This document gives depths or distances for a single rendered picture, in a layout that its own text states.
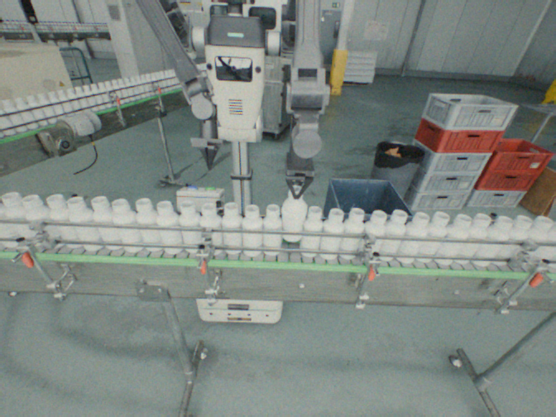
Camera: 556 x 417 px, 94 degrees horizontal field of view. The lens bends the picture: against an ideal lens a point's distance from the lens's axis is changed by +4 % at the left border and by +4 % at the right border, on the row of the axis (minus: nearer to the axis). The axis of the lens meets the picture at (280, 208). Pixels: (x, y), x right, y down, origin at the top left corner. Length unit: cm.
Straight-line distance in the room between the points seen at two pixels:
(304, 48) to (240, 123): 67
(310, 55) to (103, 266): 80
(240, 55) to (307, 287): 89
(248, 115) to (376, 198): 79
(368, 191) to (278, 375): 112
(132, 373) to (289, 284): 120
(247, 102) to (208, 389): 144
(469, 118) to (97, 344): 325
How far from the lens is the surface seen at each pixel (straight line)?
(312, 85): 57
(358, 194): 145
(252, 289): 88
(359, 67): 1010
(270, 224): 72
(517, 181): 377
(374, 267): 73
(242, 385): 169
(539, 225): 105
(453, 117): 282
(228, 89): 119
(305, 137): 52
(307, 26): 62
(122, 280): 98
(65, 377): 199
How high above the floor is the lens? 158
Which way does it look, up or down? 35 degrees down
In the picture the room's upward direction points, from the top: 4 degrees clockwise
